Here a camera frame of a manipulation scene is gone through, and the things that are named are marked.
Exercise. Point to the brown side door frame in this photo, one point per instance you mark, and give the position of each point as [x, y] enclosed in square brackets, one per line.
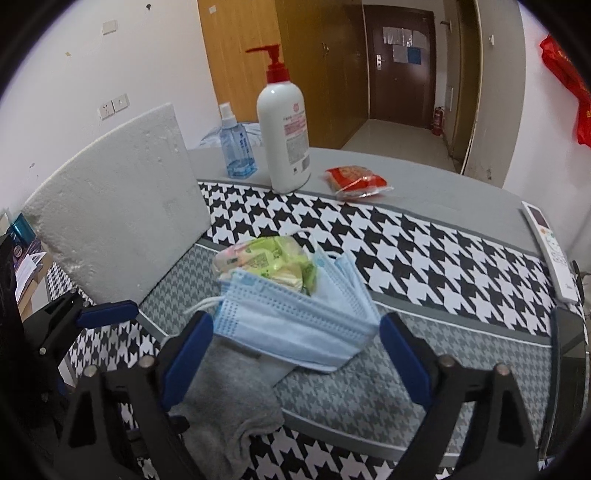
[464, 78]

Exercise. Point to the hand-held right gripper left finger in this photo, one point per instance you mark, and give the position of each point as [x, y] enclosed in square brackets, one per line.
[187, 364]

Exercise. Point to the black smartphone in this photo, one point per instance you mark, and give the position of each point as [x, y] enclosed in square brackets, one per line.
[569, 392]

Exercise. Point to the wooden wardrobe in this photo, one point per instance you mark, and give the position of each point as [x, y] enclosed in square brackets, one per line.
[277, 32]

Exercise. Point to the dark brown entrance door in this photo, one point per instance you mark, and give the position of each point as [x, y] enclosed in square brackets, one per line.
[399, 83]

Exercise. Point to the houndstooth tablecloth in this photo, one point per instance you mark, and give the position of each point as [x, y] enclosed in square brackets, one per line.
[415, 258]

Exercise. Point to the green tissue packet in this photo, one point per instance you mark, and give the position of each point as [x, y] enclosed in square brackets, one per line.
[268, 258]

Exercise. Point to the white remote control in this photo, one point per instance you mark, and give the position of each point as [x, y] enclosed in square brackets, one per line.
[554, 251]

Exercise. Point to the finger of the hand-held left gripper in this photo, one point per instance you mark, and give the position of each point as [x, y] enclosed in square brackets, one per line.
[111, 311]

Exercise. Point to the grey sock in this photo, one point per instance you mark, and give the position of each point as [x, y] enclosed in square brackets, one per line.
[226, 410]

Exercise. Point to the white lotion pump bottle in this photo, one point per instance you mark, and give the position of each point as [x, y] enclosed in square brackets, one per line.
[284, 138]

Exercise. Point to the white wall socket pair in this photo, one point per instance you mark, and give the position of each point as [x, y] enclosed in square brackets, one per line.
[113, 107]

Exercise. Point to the blue spray bottle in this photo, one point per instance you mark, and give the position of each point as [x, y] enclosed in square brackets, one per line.
[238, 147]

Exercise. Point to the red plastic bag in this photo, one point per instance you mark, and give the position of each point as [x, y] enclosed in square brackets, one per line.
[570, 78]

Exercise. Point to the white wall switch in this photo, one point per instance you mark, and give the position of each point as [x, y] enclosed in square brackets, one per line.
[110, 27]

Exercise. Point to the red snack packet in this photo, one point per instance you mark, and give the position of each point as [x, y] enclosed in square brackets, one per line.
[358, 180]

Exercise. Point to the white foam box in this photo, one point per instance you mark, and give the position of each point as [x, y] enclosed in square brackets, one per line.
[124, 203]

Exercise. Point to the red fire extinguisher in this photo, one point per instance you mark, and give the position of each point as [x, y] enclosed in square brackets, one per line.
[437, 122]

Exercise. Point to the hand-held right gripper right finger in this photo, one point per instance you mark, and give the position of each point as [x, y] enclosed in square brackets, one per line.
[404, 360]

